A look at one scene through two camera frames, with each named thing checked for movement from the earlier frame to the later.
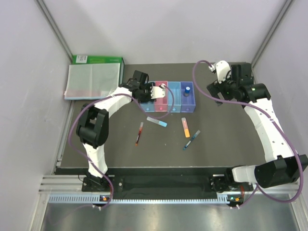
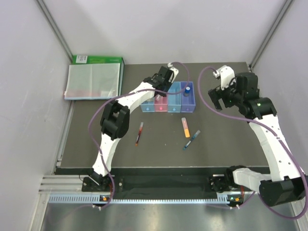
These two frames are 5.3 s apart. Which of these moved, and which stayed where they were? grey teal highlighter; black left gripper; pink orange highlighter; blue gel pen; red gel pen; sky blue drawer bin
Moved: grey teal highlighter; black left gripper
Stayed: blue gel pen; sky blue drawer bin; red gel pen; pink orange highlighter
